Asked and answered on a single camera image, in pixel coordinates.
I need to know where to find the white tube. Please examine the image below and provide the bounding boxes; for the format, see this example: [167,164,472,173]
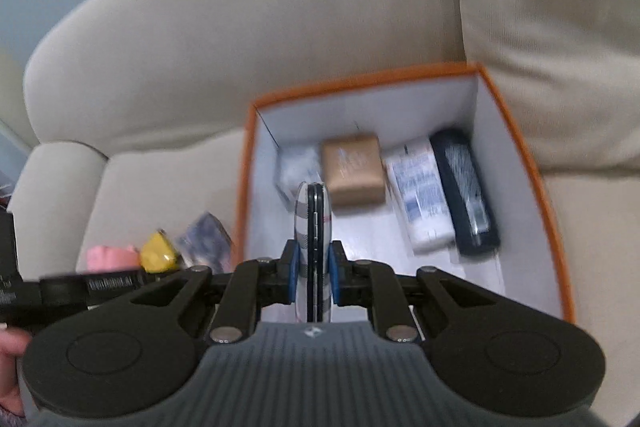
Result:
[384,138,456,253]

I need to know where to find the pink cylindrical bottle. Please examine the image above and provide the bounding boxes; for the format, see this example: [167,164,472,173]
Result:
[85,244,143,272]

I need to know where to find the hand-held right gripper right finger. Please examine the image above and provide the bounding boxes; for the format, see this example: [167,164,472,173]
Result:
[330,240,506,342]

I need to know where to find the gold box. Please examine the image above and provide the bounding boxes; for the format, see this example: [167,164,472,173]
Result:
[320,133,387,208]

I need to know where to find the beige sofa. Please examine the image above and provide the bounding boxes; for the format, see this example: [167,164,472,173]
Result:
[0,0,640,427]

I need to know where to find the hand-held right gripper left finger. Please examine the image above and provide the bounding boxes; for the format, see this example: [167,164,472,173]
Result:
[129,239,302,343]

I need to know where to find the dark printed card box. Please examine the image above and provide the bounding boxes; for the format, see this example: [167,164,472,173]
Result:
[175,212,235,273]

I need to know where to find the plaid zip case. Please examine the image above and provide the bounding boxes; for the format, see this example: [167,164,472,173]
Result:
[292,181,332,324]

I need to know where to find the person's left hand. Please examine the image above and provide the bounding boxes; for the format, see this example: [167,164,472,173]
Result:
[0,331,30,412]

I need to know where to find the dark blue bottle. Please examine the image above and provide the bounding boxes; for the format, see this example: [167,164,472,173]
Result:
[430,128,501,257]

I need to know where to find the clear plastic box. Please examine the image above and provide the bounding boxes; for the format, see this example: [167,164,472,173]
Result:
[276,146,325,210]

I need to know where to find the yellow toy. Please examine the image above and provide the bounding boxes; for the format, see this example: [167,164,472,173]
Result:
[140,231,182,272]

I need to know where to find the beige throw pillow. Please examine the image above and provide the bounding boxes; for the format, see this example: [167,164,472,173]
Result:
[452,0,640,172]

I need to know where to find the orange cardboard box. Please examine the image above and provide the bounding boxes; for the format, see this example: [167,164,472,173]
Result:
[234,63,577,328]

